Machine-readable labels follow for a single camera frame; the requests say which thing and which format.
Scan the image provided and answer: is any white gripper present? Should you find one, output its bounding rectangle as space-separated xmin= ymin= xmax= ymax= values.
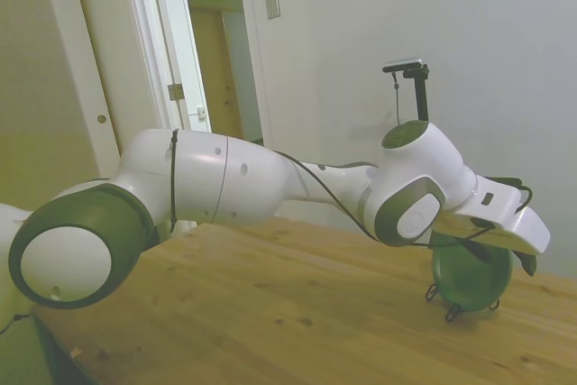
xmin=439 ymin=207 xmax=552 ymax=279

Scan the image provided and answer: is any dark green round plate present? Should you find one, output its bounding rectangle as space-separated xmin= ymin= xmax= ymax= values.
xmin=431 ymin=231 xmax=514 ymax=313

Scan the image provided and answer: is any brown wooden door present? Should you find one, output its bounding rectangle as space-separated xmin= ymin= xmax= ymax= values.
xmin=188 ymin=6 xmax=245 ymax=141

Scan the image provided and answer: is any beige closet door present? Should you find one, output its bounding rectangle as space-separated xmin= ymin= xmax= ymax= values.
xmin=0 ymin=0 xmax=124 ymax=206

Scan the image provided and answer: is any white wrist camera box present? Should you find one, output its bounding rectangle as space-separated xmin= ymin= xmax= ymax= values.
xmin=453 ymin=175 xmax=531 ymax=226

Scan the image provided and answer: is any black wire plate stand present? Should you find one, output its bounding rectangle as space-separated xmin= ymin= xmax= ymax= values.
xmin=424 ymin=282 xmax=502 ymax=324

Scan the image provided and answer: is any black camera stand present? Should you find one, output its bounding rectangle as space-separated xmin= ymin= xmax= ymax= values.
xmin=402 ymin=65 xmax=431 ymax=123

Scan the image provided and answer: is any grey exterior camera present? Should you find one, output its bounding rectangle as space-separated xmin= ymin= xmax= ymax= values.
xmin=381 ymin=57 xmax=426 ymax=74

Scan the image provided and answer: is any white door frame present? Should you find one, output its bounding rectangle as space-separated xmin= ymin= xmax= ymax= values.
xmin=121 ymin=0 xmax=281 ymax=154

